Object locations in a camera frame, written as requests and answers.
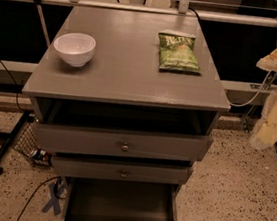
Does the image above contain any wooden stick with clamp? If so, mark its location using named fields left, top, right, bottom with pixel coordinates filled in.
left=33, top=0, right=50, bottom=48

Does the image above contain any grey bottom drawer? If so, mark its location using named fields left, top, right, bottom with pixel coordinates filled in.
left=62, top=178, right=177, bottom=221

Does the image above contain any black floor cable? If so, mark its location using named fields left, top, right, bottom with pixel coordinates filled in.
left=14, top=171, right=62, bottom=221

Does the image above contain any grey middle drawer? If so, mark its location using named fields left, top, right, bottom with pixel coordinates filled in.
left=51, top=157, right=193, bottom=185

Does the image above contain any white cable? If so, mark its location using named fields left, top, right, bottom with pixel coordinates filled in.
left=228, top=11, right=277, bottom=112

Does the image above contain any wire mesh basket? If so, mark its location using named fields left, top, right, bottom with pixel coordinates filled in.
left=13, top=122, right=51, bottom=167

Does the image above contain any metal railing frame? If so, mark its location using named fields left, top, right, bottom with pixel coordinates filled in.
left=0, top=0, right=277, bottom=105

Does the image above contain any grey drawer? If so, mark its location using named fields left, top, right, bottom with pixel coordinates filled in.
left=51, top=157, right=193, bottom=185
left=33, top=123, right=213, bottom=162
left=62, top=178, right=177, bottom=221

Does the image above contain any white bowl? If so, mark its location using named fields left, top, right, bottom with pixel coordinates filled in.
left=54, top=33, right=96, bottom=67

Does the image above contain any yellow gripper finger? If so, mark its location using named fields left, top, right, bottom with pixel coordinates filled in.
left=256, top=48, right=277, bottom=72
left=250, top=92, right=277, bottom=150

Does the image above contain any small can in basket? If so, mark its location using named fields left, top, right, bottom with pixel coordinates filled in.
left=30, top=149, right=51, bottom=162

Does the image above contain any grey wooden drawer cabinet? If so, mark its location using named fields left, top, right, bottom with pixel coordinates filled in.
left=23, top=6, right=229, bottom=221

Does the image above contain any black metal floor bar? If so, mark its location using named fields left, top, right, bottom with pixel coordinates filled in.
left=0, top=111, right=29, bottom=175

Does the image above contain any green jalapeno chip bag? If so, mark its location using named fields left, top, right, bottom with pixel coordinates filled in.
left=158, top=29, right=200, bottom=74

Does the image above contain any grey top drawer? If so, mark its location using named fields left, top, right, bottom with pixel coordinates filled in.
left=33, top=123, right=213, bottom=162

